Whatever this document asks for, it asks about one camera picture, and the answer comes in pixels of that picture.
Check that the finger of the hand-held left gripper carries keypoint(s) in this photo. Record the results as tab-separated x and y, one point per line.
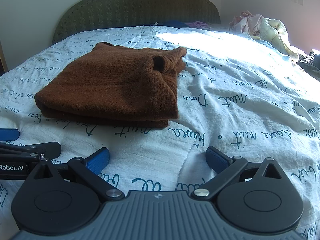
10	134
47	148

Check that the brown knit sweater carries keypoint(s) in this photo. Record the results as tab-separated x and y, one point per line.
107	85

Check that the white wall switch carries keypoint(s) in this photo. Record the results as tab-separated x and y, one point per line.
296	0

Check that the dark patterned clothes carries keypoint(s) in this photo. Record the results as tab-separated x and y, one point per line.
310	61

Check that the pink clothes pile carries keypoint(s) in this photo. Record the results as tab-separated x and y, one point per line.
246	23

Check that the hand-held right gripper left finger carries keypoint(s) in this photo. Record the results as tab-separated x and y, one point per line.
98	160

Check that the blue cloth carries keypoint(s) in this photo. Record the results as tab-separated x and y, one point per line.
175	23

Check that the white script-print blanket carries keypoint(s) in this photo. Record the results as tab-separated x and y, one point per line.
225	130

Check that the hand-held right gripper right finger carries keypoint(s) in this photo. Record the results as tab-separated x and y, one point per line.
215	160

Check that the green padded headboard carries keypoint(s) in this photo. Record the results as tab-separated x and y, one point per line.
140	5

